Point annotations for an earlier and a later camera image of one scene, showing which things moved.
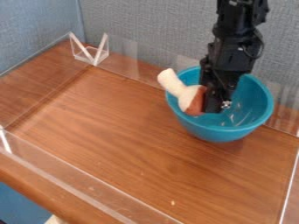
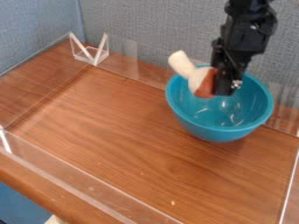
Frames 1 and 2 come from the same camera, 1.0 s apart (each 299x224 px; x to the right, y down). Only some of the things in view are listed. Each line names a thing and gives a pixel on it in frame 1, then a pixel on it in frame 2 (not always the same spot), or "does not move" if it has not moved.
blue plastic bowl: (241, 120) does not move
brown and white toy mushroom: (191, 96) to (202, 77)
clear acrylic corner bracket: (88, 54) does not move
